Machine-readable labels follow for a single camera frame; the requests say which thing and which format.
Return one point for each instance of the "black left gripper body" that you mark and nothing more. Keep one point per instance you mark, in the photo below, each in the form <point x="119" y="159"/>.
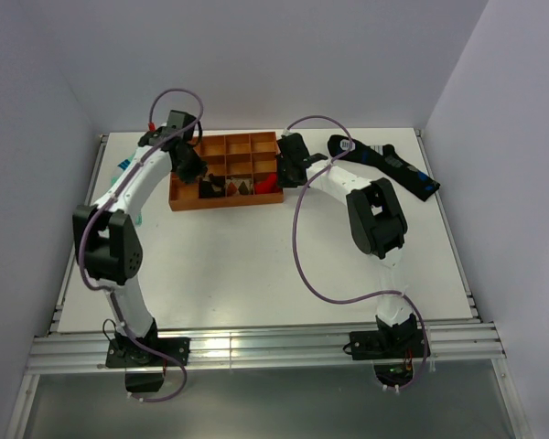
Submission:
<point x="192" y="168"/>

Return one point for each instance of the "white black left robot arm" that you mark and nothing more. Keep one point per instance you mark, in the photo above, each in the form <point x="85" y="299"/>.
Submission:
<point x="107" y="247"/>

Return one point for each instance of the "rolled orange green argyle sock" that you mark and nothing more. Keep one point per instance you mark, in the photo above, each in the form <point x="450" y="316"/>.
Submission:
<point x="238" y="186"/>

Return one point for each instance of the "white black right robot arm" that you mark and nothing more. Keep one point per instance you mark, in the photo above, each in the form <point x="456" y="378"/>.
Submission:
<point x="376" y="219"/>

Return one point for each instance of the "aluminium table edge rail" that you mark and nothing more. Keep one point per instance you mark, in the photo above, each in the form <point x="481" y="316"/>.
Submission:
<point x="258" y="348"/>

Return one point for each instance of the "brown argyle sock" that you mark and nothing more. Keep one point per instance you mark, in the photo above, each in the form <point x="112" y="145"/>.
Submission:
<point x="212" y="186"/>

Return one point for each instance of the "rolled red sock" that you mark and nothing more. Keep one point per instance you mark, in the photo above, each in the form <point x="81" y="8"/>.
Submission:
<point x="267" y="185"/>

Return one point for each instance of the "wooden compartment tray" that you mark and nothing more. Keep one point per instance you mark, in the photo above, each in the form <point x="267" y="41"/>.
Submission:
<point x="241" y="171"/>

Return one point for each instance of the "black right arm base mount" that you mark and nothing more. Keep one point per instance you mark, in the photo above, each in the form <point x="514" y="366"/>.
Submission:
<point x="402" y="346"/>

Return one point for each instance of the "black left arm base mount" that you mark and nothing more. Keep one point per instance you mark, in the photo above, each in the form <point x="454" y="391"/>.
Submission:
<point x="145" y="369"/>

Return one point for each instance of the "black blue sports sock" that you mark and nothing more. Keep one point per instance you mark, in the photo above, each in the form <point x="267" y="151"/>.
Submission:
<point x="385" y="159"/>

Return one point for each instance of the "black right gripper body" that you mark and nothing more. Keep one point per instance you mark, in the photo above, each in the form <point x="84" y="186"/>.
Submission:
<point x="282" y="173"/>

